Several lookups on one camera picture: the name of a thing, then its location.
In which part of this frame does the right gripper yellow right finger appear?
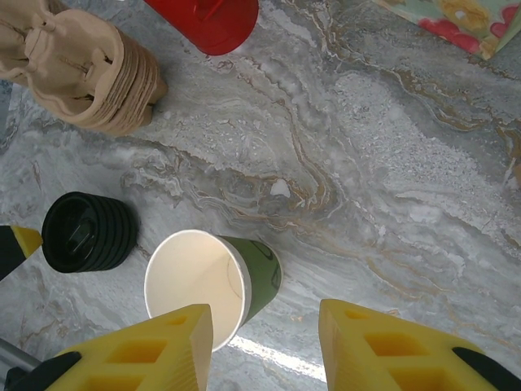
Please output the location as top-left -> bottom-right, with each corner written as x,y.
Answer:
318,299 -> 501,391

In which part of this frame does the black plastic cup lid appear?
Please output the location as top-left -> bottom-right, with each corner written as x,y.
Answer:
42,191 -> 103,273

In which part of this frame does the red plastic cup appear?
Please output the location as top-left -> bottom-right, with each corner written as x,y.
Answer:
142,0 -> 261,56

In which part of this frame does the colourful paper gift bag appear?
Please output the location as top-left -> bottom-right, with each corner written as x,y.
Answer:
372,0 -> 521,62

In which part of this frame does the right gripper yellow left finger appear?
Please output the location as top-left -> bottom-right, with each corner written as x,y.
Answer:
44,303 -> 215,391

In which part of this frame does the green paper coffee cup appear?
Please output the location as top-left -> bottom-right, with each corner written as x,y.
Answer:
144,229 -> 282,354

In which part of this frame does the tan pulp cup carrier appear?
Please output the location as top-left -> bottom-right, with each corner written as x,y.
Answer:
0,0 -> 123,127

